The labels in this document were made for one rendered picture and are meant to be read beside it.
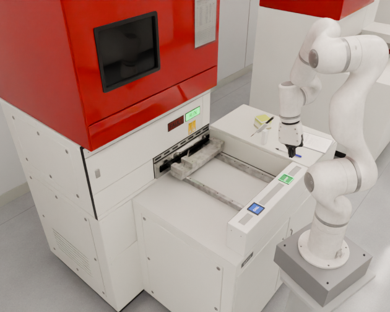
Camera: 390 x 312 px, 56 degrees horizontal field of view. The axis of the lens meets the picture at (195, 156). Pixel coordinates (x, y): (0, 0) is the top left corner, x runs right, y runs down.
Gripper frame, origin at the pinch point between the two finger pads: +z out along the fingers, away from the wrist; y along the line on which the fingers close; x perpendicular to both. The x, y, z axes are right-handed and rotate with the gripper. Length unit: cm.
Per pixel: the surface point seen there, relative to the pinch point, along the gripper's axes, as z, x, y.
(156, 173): 11, -29, -61
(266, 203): 15.5, -20.2, -1.9
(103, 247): 35, -66, -68
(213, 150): 13, 7, -52
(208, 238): 26, -42, -19
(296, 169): 15.5, 10.3, -3.8
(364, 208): 113, 122, -6
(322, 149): 14.8, 33.1, -0.9
